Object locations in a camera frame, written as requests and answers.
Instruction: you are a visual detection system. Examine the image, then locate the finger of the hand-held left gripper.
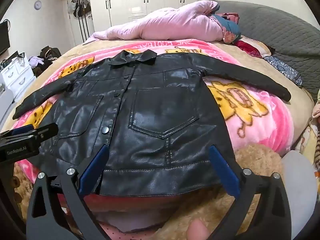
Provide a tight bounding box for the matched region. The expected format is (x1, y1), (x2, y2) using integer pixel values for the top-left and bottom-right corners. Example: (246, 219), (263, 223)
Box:
(31, 123), (59, 143)
(0, 124), (35, 141)

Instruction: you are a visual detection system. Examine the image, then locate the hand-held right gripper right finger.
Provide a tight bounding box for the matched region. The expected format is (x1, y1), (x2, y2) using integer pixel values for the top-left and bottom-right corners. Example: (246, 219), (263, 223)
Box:
(209, 145), (293, 240)

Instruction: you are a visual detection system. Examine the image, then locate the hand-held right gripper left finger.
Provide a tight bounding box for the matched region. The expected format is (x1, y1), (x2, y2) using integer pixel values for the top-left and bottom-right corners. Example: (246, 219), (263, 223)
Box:
(26, 145), (110, 240)

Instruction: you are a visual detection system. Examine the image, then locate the black leather jacket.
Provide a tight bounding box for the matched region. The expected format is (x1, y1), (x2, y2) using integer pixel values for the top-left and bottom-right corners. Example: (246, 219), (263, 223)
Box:
(12, 49), (292, 197)

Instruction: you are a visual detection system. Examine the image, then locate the dark clothes pile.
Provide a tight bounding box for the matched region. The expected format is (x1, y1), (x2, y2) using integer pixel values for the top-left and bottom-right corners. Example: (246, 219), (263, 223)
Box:
(31, 62), (52, 78)

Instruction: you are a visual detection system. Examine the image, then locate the person's right hand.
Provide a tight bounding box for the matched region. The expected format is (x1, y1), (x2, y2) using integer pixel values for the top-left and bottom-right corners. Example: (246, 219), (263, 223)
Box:
(188, 219), (209, 240)

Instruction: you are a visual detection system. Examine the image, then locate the tan fluffy fleece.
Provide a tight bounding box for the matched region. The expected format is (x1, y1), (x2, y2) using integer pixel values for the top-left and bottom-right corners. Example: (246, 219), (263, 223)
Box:
(14, 143), (283, 240)

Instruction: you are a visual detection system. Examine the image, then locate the white drawer cabinet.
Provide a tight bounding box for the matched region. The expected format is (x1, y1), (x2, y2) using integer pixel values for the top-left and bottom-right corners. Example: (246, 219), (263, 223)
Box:
(0, 52), (37, 101)

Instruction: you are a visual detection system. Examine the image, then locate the pink cartoon printed blanket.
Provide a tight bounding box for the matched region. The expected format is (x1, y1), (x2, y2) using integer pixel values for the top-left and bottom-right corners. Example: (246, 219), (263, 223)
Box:
(11, 41), (294, 185)

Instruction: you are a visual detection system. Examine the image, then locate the purple cloth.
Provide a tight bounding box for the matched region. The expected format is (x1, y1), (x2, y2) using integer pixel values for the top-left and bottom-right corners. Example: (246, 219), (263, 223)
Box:
(28, 56), (45, 67)

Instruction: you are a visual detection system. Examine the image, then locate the pink dotted cloth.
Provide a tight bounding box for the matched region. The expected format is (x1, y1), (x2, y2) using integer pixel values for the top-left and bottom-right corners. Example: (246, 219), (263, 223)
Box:
(95, 212), (192, 240)

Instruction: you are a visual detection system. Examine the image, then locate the white cloth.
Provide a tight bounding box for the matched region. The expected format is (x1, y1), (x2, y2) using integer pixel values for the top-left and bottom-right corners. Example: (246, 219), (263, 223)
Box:
(281, 150), (318, 238)

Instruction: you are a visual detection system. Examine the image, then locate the cartoon patterned cloth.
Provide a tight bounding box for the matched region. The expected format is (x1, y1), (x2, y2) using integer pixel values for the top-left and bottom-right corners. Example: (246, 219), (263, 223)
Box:
(294, 120), (320, 178)

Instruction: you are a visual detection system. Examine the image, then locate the black monitor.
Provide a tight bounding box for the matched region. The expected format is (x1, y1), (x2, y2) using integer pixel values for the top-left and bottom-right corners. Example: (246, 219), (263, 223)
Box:
(0, 19), (11, 55)

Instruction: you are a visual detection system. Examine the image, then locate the beige bed sheet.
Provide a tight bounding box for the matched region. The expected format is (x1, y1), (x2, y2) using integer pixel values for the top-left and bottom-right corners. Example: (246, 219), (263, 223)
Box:
(0, 37), (315, 155)

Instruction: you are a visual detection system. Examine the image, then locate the white door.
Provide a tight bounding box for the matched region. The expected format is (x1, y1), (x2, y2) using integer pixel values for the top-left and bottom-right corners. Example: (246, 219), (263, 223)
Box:
(65, 0), (95, 47)

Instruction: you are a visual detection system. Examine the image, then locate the dark patterned cloth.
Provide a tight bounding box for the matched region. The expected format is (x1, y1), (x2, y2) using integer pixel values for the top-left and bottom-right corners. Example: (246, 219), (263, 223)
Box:
(264, 55), (303, 88)

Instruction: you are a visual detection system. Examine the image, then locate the black hanging bag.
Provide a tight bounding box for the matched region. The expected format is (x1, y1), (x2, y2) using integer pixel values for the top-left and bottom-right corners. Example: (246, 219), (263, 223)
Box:
(72, 0), (84, 18)

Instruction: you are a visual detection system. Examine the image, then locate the red floral pillow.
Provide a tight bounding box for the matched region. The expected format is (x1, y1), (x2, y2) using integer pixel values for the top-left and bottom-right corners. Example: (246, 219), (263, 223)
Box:
(234, 39), (272, 58)

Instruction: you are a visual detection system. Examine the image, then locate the blue pillow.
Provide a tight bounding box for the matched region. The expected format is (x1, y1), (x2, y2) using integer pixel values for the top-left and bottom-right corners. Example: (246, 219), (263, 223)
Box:
(212, 14), (242, 43)

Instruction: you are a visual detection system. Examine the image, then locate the grey quilted headboard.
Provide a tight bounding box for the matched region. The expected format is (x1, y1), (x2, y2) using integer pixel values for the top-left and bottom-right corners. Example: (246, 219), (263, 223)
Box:
(210, 0), (320, 98)

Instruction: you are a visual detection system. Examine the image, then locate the pink quilt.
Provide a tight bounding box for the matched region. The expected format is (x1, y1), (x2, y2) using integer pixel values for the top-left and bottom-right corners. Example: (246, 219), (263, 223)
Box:
(82, 0), (225, 46)

